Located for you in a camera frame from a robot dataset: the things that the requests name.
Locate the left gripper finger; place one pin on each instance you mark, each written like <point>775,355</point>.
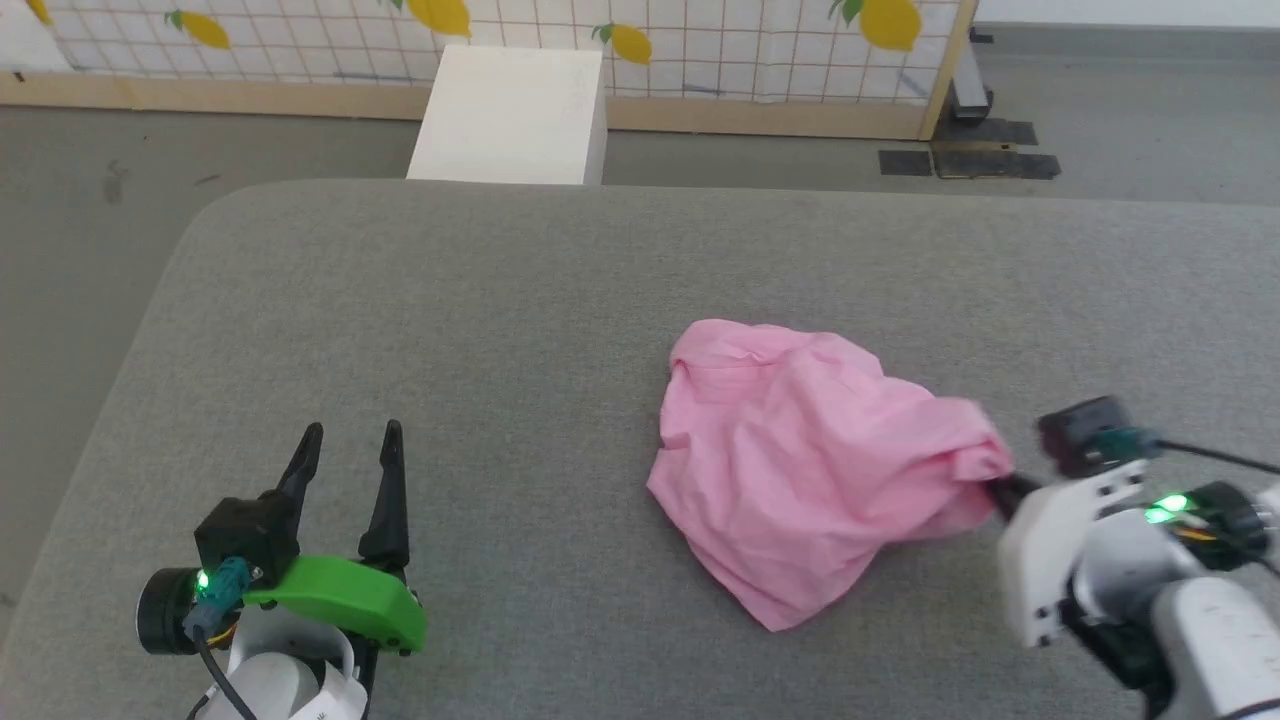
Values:
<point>303,470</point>
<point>388,500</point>

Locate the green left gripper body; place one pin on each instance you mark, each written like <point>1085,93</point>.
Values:
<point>345,600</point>

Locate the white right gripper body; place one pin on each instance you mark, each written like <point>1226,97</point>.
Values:
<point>1050,545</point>

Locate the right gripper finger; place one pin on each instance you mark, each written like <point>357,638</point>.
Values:
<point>1010,492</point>

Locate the pink garment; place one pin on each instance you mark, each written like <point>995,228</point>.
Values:
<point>800,470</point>

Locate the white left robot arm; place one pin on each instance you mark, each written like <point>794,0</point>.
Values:
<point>275,685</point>

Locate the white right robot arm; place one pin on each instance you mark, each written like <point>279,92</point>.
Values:
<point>1210,630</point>

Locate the long black floor tape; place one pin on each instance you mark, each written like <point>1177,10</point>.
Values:
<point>995,165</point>

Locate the small black floor tape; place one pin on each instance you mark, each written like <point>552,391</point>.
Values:
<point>905,163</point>

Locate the black floor tape under leg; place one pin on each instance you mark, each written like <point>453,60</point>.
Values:
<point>990,132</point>

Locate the white box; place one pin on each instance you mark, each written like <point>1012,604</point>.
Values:
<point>510,115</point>

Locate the grey metal stand leg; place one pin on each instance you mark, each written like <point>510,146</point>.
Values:
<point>970,85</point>

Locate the lemon-patterned grid fence panel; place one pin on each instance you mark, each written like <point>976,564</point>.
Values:
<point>760,118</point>

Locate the lemon print grid sheet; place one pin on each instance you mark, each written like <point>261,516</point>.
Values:
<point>720,45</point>

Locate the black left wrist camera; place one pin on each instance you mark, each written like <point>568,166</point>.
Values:
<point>245,535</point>

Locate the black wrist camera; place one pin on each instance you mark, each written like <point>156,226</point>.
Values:
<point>245,535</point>
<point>1085,432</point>

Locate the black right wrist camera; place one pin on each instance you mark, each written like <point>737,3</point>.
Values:
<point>1085,432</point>

